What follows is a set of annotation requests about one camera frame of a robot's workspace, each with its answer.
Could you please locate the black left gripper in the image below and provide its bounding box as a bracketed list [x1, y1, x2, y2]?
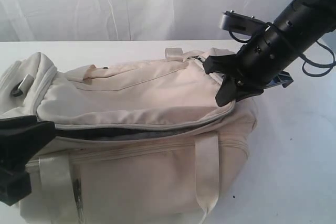
[1, 116, 56, 206]

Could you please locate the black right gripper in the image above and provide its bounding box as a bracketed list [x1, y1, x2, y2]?
[203, 25, 302, 107]

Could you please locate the cream duffel bag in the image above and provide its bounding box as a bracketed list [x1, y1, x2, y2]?
[1, 48, 257, 223]

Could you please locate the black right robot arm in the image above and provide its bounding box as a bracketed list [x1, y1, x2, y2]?
[203, 0, 335, 106]

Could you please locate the white backdrop curtain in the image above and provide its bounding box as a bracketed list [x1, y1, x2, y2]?
[1, 0, 292, 41]

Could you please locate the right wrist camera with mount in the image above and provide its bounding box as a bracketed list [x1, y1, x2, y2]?
[219, 10, 265, 36]

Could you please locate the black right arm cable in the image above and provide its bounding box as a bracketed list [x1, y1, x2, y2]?
[228, 22, 336, 77]

